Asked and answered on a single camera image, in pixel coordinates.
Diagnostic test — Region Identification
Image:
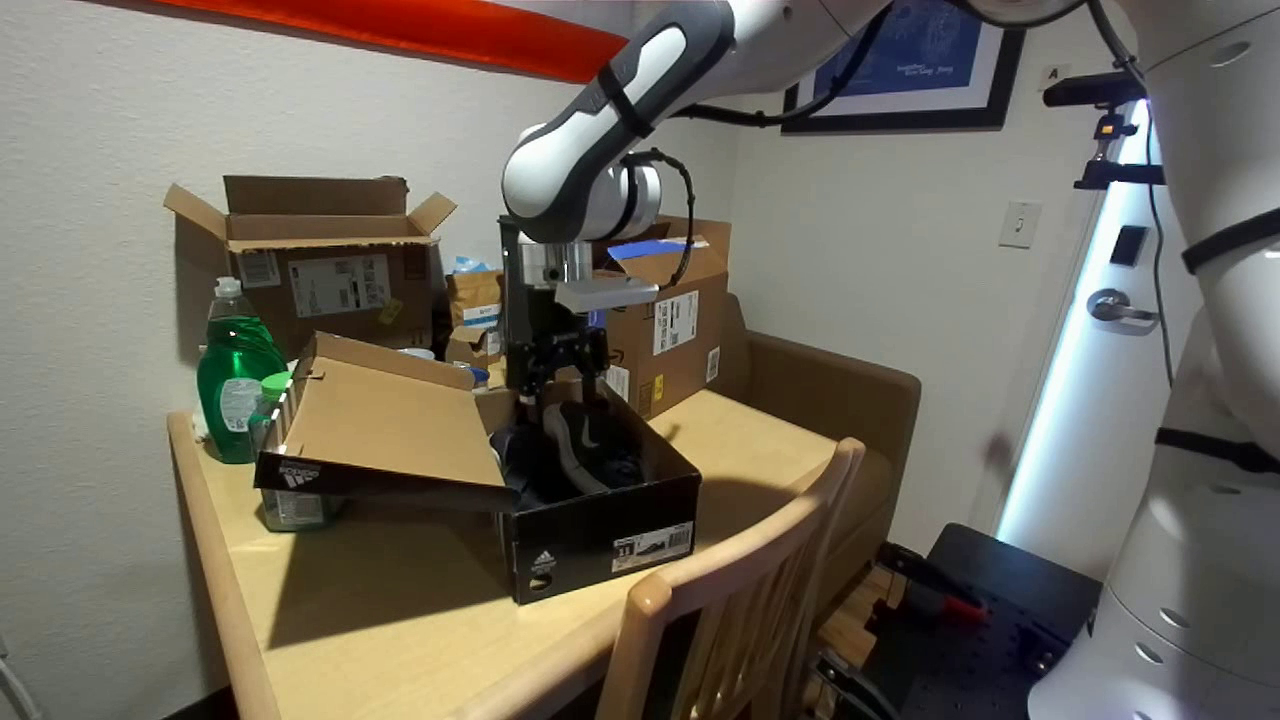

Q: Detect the silver door handle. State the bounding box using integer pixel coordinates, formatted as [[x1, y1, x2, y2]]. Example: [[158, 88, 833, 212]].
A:
[[1082, 286, 1159, 329]]

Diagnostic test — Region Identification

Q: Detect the open cardboard box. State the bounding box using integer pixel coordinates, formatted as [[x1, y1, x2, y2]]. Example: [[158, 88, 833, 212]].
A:
[[158, 171, 459, 366]]

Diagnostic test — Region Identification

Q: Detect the black framed blue picture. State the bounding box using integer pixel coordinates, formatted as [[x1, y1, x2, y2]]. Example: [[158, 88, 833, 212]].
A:
[[781, 0, 1027, 135]]

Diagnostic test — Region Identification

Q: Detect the red wall banner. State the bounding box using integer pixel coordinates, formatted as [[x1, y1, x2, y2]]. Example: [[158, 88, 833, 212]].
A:
[[96, 0, 630, 88]]

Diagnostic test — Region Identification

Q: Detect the small cardboard box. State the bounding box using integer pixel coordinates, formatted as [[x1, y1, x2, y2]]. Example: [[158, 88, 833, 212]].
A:
[[445, 258, 512, 374]]

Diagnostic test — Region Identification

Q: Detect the large labelled cardboard box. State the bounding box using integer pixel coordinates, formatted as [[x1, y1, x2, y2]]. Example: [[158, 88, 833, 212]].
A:
[[582, 218, 736, 422]]

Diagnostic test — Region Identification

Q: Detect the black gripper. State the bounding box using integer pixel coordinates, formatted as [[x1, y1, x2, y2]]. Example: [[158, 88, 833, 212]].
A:
[[498, 280, 610, 444]]

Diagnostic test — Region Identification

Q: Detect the black camera on mount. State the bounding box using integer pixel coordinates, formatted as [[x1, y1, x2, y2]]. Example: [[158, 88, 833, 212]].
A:
[[1041, 67, 1167, 194]]

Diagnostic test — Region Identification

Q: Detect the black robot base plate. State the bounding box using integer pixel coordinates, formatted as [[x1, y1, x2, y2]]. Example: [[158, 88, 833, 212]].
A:
[[850, 520, 1109, 720]]

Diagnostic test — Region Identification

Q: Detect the black striped shoe box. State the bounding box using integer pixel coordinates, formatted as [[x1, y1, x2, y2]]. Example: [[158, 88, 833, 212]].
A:
[[251, 329, 703, 608]]

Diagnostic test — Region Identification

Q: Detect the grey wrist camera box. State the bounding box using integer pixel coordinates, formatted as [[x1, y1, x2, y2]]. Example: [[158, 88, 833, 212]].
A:
[[551, 270, 665, 321]]

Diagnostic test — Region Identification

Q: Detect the white light switch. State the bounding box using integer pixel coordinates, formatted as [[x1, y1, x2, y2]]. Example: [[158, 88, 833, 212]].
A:
[[996, 196, 1042, 253]]

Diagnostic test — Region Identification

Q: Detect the navy sneaker with white sole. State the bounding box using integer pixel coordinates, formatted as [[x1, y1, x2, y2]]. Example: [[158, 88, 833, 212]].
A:
[[536, 392, 646, 499]]

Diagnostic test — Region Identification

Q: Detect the light wooden chair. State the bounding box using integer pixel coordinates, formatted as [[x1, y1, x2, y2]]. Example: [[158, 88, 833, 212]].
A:
[[592, 437, 872, 720]]

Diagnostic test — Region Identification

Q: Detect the white door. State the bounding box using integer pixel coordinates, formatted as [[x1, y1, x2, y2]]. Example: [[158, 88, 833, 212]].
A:
[[996, 123, 1202, 580]]

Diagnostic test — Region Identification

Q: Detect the orange black clamp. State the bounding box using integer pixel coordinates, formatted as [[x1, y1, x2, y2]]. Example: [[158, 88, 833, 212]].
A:
[[875, 541, 996, 631]]

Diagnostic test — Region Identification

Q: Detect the green dish soap bottle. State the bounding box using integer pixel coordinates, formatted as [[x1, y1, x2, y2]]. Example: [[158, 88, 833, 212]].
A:
[[191, 271, 294, 470]]

